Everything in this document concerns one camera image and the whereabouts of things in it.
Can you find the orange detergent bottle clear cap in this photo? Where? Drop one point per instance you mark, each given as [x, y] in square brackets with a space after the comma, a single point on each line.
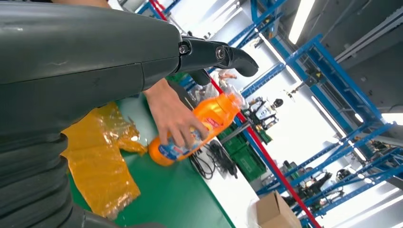
[217, 110]

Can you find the green table mat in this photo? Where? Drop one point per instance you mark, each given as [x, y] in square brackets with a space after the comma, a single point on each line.
[176, 195]

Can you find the red barrier rail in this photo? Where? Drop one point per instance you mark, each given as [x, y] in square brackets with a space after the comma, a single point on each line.
[283, 179]

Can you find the background humanoid robot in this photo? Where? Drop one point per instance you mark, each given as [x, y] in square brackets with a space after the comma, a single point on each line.
[263, 111]

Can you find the grey metal post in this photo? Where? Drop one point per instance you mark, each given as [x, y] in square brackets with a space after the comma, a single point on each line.
[236, 132]

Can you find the yellow taped plastic sheet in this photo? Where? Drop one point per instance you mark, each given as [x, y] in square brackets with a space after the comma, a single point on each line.
[97, 170]

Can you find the black remote controller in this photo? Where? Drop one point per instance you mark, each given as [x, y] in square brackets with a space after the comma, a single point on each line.
[223, 157]

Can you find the grey ceiling rail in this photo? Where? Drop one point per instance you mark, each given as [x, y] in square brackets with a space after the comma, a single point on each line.
[371, 34]

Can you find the long ceiling light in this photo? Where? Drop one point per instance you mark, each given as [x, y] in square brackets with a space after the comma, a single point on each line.
[393, 119]
[300, 19]

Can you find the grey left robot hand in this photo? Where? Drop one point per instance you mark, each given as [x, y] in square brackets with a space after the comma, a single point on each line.
[78, 59]

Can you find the brown cardboard box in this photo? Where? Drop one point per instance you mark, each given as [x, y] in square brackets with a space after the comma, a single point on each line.
[277, 210]

